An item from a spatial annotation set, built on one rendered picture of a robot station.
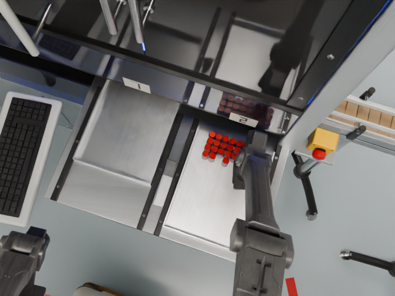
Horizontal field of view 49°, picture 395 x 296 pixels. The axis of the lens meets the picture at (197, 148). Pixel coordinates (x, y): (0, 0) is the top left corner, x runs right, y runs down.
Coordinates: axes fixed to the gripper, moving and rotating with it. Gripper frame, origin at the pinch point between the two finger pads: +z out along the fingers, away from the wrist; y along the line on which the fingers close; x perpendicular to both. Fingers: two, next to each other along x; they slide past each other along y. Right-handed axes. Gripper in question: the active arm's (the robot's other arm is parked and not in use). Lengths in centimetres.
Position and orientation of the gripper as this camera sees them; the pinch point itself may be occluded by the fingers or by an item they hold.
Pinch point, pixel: (241, 178)
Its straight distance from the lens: 138.1
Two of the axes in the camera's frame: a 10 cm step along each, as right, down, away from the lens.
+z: -0.3, 2.5, 9.7
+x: -10.0, -0.7, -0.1
